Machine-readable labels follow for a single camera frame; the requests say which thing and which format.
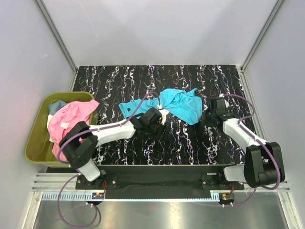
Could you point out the small circuit board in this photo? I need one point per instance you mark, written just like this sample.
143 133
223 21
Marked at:
98 195
228 196

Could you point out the right aluminium corner post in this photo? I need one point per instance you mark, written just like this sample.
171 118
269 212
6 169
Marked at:
263 32

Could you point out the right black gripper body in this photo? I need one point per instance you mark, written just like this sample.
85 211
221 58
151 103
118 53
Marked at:
208 118

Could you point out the aluminium corner post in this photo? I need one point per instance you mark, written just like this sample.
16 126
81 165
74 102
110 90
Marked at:
263 32
55 33

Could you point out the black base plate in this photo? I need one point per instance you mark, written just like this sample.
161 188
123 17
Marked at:
160 182

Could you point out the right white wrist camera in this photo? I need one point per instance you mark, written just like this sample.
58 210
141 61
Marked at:
220 103

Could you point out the left small circuit board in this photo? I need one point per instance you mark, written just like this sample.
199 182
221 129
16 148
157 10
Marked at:
98 195

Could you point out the right small circuit board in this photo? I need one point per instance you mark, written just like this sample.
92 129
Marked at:
228 196

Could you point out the white slotted cable duct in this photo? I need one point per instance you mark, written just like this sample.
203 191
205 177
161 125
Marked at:
69 196

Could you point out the pink t shirt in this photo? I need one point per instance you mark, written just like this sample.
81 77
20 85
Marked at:
66 118

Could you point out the grey blue t shirt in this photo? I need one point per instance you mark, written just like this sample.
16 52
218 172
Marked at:
56 106

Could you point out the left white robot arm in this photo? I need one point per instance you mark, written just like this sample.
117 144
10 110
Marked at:
79 144

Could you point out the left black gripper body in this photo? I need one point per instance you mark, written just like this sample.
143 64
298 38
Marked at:
155 132

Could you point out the white t shirt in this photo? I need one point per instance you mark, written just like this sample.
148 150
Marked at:
49 120

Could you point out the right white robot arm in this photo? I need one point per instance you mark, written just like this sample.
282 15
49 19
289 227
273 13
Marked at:
263 164

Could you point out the olive green plastic bin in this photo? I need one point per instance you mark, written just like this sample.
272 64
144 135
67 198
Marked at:
39 147

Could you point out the cyan t shirt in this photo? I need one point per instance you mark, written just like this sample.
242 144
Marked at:
184 105

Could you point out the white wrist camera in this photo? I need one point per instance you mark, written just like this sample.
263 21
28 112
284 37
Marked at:
164 113
220 103

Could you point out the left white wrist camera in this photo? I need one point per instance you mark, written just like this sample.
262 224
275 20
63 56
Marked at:
164 113

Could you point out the left aluminium corner post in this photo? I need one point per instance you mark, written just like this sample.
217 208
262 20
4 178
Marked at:
55 33

